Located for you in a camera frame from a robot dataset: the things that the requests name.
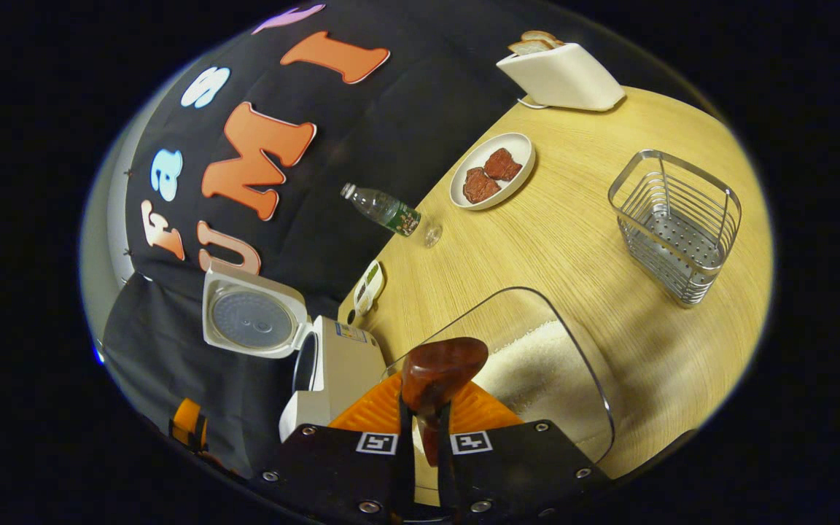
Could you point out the clear plastic water bottle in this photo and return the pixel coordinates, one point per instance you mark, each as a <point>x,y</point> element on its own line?
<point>387,210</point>

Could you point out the white round plate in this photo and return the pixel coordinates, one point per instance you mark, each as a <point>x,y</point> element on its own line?
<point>518,182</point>

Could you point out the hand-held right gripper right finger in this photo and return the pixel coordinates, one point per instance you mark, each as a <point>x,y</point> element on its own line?
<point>522,467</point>

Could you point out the brown meat piece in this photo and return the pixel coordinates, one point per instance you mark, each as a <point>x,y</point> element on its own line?
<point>480,186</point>
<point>502,165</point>

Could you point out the toasted bread slice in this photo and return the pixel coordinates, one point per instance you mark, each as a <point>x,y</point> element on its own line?
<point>540,35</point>
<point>529,47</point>

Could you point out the white divided bean dish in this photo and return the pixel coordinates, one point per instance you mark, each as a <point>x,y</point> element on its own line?
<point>369,288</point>

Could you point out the white rice cooker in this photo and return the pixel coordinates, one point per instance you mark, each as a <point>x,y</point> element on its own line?
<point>340,364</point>

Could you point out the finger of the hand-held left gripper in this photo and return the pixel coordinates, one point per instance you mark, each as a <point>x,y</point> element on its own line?
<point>188,423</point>

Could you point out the dark wooden spoon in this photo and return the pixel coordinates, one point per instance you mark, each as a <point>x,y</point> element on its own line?
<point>442,368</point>

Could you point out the white toaster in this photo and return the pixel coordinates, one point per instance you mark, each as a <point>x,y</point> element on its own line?
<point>558,76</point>

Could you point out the clear box of rice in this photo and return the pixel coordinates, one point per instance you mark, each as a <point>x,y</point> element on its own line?
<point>544,364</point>

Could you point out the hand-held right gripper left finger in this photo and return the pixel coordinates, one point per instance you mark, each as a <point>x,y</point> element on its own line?
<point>332,474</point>

